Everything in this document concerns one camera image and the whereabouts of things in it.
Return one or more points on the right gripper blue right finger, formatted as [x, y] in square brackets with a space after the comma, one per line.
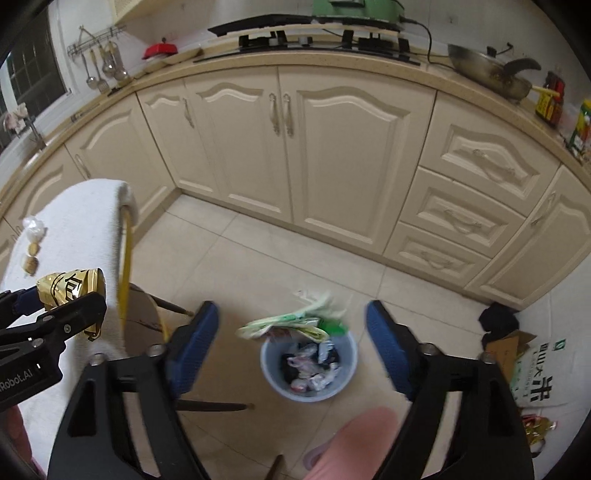
[396, 345]

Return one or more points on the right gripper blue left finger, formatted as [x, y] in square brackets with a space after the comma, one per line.
[188, 348]

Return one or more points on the gold foil wrapper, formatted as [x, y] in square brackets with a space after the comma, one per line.
[58, 289]

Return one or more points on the green white wrapper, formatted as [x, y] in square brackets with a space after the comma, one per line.
[317, 322]

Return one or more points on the blue plastic trash bin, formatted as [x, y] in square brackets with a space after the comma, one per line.
[309, 372]

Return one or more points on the kitchen window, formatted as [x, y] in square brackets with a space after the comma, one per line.
[30, 74]

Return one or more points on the small brown potato piece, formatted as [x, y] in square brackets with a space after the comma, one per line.
[33, 249]

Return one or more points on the cardboard box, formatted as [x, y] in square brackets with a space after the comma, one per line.
[509, 349]

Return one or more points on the white towel table cover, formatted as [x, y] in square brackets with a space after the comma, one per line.
[82, 232]

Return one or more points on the white rice sack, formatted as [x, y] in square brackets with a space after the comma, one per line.
[542, 374]

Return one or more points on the steel faucet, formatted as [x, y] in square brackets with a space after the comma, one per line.
[23, 125]

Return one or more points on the dark soy sauce bottle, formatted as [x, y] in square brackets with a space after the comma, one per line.
[549, 106]

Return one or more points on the hanging utensil rack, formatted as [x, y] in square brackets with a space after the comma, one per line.
[101, 58]

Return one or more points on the steel wok with lid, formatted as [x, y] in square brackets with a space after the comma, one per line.
[501, 78]

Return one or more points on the red pot lid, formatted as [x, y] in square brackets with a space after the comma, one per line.
[163, 48]

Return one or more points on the black gas stove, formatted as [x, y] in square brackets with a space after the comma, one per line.
[336, 37]

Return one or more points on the black induction cooktop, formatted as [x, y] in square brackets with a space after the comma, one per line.
[261, 21]

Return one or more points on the green electric cooker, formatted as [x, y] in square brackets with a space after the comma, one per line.
[377, 10]

